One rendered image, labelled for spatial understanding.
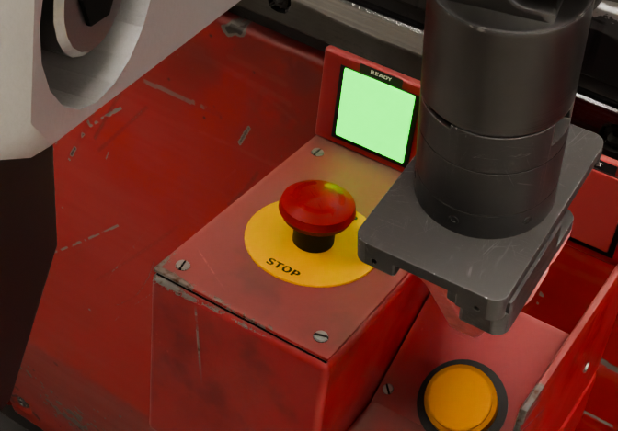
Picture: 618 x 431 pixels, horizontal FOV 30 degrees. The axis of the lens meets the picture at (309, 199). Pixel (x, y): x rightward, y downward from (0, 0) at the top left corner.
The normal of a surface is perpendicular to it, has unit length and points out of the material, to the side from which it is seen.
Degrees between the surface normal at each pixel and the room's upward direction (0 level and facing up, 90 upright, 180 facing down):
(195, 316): 90
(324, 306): 0
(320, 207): 3
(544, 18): 103
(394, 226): 13
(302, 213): 33
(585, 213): 90
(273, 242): 0
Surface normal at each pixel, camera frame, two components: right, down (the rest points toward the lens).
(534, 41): 0.15, 0.73
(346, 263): 0.10, -0.79
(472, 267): -0.03, -0.66
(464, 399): -0.22, -0.38
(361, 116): -0.53, 0.47
